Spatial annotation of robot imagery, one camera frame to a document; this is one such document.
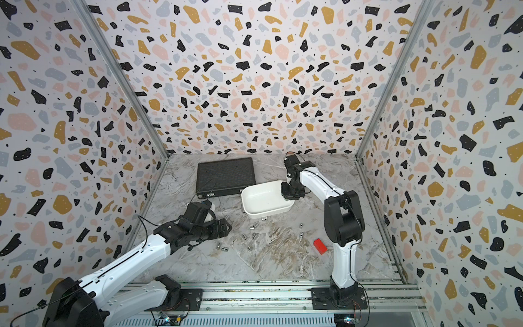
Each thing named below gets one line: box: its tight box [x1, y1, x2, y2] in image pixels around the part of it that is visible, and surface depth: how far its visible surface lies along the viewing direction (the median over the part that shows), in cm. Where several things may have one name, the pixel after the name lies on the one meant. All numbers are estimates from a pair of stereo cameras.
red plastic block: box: [313, 237, 328, 256], surface depth 87 cm
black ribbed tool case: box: [196, 157, 257, 199], surface depth 107 cm
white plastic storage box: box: [241, 180, 295, 219], surface depth 103 cm
